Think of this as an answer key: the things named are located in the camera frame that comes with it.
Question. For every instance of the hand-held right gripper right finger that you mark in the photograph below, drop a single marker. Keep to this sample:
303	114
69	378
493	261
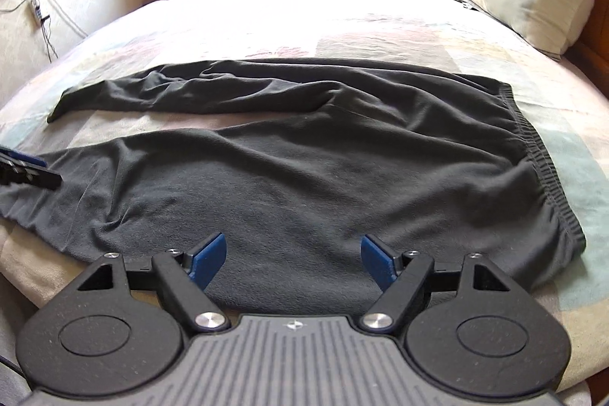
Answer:
378	261

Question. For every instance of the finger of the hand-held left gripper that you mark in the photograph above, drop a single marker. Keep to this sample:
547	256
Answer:
33	175
21	156

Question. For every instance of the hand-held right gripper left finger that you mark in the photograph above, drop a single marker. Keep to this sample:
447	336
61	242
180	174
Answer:
207	258

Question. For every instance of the black pants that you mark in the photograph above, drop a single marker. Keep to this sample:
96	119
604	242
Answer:
309	177

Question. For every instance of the bed with patchwork sheet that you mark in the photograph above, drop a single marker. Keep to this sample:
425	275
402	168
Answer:
561	139

